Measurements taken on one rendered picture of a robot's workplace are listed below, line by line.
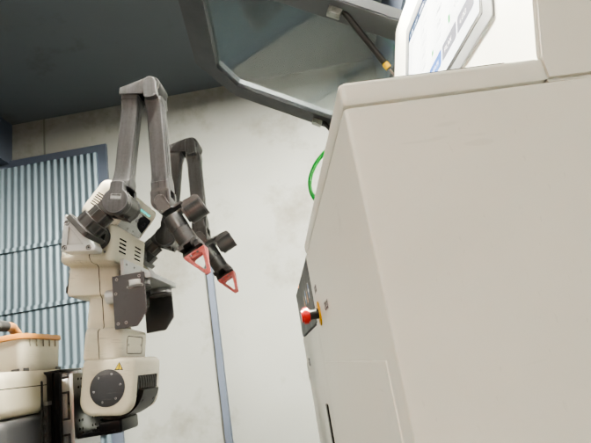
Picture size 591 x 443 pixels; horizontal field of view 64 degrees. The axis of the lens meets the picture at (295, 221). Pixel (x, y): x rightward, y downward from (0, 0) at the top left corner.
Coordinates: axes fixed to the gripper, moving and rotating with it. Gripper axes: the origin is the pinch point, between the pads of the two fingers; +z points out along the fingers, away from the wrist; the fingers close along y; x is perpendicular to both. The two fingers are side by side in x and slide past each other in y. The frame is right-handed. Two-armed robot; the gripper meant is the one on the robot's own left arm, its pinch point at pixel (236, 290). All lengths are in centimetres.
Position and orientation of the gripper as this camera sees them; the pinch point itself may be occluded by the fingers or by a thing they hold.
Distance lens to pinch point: 179.0
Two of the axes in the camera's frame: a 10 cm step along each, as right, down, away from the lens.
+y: 0.7, 2.8, 9.6
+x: -8.2, 5.6, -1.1
